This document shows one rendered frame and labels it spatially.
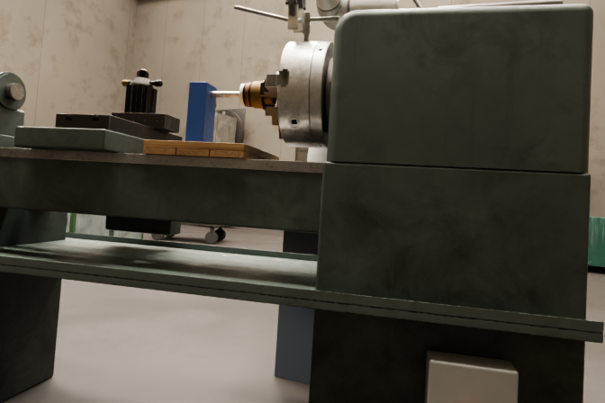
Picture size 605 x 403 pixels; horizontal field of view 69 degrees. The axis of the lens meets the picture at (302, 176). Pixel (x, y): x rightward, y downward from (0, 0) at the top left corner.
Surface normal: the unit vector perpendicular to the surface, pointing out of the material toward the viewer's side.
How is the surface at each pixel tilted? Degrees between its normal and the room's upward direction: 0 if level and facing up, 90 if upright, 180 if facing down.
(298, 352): 90
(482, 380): 90
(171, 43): 90
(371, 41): 90
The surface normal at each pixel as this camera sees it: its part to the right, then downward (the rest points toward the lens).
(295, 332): -0.38, -0.07
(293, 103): -0.22, 0.30
